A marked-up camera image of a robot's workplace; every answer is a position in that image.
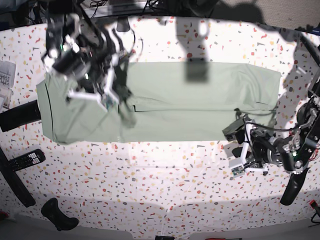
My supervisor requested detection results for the black curved handle left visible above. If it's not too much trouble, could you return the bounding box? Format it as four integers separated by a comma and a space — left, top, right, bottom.
41, 197, 80, 231

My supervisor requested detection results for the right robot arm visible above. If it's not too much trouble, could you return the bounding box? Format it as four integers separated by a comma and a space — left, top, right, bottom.
41, 0, 136, 128

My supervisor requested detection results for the black TV remote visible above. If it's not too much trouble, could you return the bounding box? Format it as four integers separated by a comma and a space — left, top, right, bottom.
8, 148, 46, 172

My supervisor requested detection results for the light green T-shirt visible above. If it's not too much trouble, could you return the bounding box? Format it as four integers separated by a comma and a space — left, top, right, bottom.
36, 62, 281, 144

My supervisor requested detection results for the black curved handle right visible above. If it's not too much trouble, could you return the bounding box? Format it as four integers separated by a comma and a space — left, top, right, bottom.
280, 167, 310, 206

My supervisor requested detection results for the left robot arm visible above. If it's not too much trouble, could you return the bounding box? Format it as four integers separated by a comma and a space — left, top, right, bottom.
222, 67, 320, 182

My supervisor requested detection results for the black curved handle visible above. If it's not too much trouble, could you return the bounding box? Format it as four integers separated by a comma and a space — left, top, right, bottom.
41, 197, 80, 231
280, 167, 310, 206

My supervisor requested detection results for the black cylinder speaker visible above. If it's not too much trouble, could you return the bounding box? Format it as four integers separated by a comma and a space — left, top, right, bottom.
0, 100, 41, 132

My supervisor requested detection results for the long black bar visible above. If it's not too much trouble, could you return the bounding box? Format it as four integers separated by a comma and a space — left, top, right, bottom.
0, 149, 36, 208

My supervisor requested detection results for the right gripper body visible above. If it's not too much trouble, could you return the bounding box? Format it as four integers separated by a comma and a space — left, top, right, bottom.
72, 54, 112, 95

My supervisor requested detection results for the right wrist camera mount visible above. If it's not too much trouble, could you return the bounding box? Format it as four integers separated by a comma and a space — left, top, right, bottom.
64, 53, 120, 111

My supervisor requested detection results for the red handled screwdriver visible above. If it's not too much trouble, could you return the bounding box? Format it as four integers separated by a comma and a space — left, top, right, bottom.
205, 237, 242, 240

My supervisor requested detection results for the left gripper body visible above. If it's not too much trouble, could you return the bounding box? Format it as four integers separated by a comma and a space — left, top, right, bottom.
250, 129, 278, 168

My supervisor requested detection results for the grey monitor stand base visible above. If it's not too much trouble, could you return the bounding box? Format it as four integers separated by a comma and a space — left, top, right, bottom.
116, 16, 131, 33

